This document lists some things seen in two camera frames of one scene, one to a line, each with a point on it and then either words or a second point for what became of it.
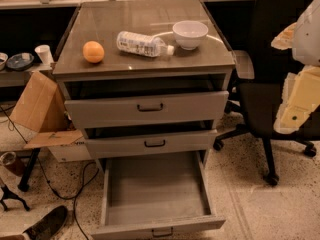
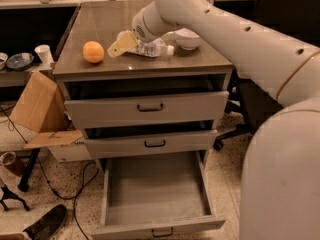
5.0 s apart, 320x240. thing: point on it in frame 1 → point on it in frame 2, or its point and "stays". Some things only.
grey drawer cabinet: (146, 80) stays
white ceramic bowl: (189, 33) stays
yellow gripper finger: (300, 99) → (147, 26)
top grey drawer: (83, 113) stays
